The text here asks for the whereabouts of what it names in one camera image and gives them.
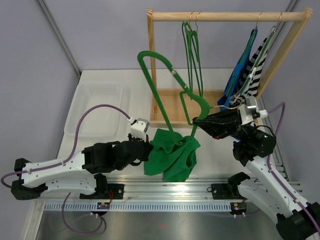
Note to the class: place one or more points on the wooden clothes rack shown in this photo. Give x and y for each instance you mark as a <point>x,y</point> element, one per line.
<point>299,19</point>

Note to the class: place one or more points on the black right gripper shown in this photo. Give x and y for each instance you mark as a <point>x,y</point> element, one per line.
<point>222,124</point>

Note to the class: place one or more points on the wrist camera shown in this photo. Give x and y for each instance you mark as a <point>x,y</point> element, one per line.
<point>139,128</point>
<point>251,108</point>

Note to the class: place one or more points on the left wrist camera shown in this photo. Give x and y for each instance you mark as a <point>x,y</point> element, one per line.
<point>139,128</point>

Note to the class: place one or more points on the green tank top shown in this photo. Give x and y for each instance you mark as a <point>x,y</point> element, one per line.
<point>173,156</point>

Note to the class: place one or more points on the green hanger under blue top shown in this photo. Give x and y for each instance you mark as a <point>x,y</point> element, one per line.
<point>250,47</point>

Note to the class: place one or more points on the blue tank top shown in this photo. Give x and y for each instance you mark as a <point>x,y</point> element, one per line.
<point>236,82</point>

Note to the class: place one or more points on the white plastic basket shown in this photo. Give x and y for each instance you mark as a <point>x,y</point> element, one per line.
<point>103,121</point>

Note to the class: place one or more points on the green velvet hanger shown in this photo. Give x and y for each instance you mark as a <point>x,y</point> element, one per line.
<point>174,107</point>

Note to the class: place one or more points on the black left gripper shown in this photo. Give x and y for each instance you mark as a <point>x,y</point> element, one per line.
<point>148,148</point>

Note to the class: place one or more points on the green hanger under striped top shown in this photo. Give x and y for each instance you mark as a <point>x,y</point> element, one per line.
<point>262,52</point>

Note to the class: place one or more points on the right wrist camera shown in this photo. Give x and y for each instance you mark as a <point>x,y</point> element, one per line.
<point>251,108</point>

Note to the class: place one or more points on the black white striped top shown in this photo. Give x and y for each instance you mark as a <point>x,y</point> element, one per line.
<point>252,75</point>

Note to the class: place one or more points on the aluminium mounting rail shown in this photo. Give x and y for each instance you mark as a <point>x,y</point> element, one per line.
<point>153,188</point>

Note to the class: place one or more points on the green hanger on rack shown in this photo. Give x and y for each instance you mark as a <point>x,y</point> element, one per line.
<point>186,34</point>
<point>196,49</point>

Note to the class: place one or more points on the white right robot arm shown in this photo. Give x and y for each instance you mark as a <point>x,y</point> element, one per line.
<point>294,216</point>

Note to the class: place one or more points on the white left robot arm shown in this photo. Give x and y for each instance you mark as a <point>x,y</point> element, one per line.
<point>84,173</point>

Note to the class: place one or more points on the white slotted cable duct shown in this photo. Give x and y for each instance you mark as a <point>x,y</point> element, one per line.
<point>141,206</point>

